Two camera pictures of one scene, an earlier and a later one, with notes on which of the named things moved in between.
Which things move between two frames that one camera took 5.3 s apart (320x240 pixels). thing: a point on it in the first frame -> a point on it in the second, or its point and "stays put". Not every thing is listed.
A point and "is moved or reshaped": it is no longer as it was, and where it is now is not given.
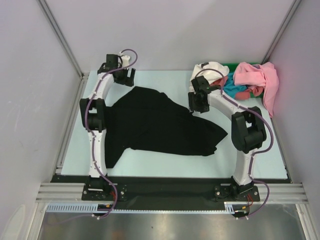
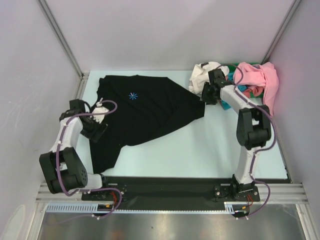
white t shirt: x=212 y=71 stays put
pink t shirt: x=265 y=74 stays put
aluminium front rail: x=266 y=193 stays put
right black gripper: x=193 y=107 -> x=210 y=101
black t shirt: x=142 y=118 is moved or reshaped
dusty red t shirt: x=241 y=95 stays put
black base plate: x=219 y=193 stays put
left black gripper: x=127 y=81 -> x=95 y=135
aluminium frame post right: x=280 y=30 stays put
